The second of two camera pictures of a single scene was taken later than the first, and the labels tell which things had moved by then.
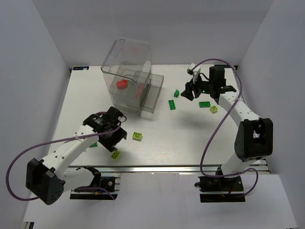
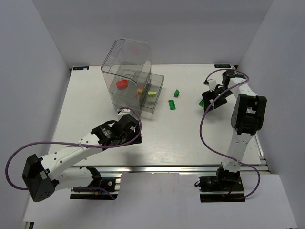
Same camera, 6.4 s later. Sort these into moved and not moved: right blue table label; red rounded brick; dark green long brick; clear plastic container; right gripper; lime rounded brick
Moved: lime rounded brick; right gripper
Not moved: clear plastic container; right blue table label; red rounded brick; dark green long brick
